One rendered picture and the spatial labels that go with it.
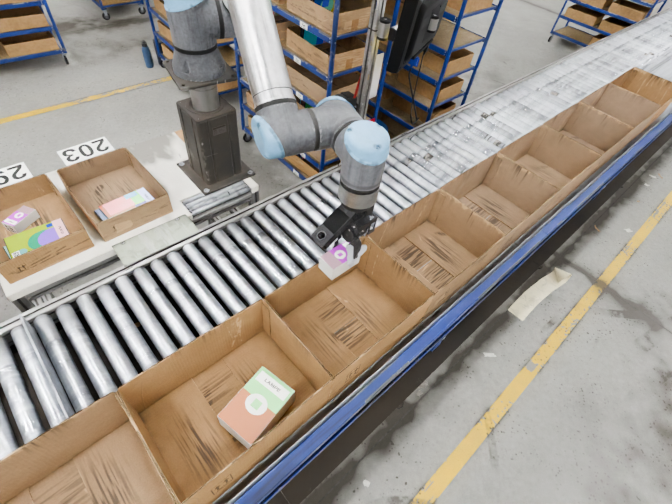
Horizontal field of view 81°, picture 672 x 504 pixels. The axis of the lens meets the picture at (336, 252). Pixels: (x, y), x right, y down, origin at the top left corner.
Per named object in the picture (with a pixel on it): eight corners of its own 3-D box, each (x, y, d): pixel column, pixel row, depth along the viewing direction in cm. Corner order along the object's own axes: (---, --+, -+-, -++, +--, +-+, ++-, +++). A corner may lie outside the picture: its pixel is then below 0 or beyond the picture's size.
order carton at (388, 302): (357, 266, 137) (364, 233, 124) (420, 324, 125) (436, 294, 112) (263, 328, 118) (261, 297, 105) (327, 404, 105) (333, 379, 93)
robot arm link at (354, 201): (359, 201, 82) (329, 177, 86) (356, 218, 85) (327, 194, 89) (388, 185, 86) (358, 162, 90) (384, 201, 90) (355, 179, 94)
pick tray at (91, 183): (131, 164, 179) (124, 146, 171) (174, 211, 163) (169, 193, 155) (65, 189, 165) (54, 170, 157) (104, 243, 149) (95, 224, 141)
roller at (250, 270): (221, 232, 165) (219, 224, 161) (298, 317, 142) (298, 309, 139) (210, 237, 162) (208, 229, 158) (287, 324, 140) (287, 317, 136)
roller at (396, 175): (364, 158, 204) (367, 161, 209) (442, 215, 182) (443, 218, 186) (370, 150, 203) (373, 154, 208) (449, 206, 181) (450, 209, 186)
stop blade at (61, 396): (34, 328, 127) (20, 313, 121) (90, 444, 108) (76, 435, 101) (32, 329, 127) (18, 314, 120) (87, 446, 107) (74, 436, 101)
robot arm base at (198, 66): (166, 61, 148) (159, 33, 140) (215, 53, 155) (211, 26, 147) (182, 85, 138) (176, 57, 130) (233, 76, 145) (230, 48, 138)
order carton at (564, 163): (525, 153, 195) (542, 123, 182) (580, 185, 182) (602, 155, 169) (481, 183, 176) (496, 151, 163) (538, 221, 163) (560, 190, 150)
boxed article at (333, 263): (318, 267, 104) (319, 256, 101) (345, 250, 109) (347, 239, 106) (331, 280, 102) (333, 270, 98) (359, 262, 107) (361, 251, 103)
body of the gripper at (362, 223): (374, 233, 99) (383, 198, 90) (350, 249, 95) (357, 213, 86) (353, 216, 103) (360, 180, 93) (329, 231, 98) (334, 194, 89)
